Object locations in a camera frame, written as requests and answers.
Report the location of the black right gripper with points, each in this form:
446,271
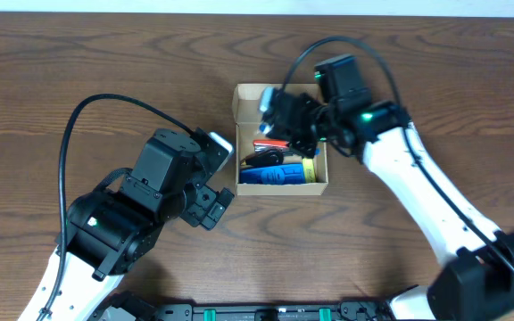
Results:
296,143

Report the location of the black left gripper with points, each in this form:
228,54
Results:
206,206

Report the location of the red stapler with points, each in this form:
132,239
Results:
263,144

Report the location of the yellow highlighter pen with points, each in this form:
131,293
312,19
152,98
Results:
309,171

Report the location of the blue whiteboard duster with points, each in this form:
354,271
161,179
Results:
288,174

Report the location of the blue whiteboard marker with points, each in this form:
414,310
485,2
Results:
300,145

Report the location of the black yellow correction tape dispenser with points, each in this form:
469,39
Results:
264,158

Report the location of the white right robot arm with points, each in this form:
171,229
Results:
476,257

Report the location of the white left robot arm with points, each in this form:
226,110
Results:
109,229

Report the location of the brown cardboard box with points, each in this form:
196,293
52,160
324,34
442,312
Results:
245,108

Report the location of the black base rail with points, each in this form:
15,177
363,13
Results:
128,306

